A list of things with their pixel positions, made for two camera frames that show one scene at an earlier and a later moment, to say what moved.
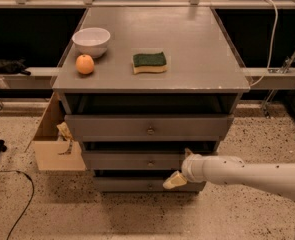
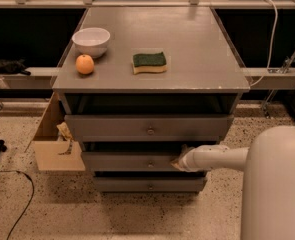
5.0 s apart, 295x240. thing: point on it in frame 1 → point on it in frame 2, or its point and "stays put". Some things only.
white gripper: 191,168 → 189,158
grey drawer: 133,160 stays put
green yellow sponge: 149,62 stays put
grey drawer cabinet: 142,88 stays put
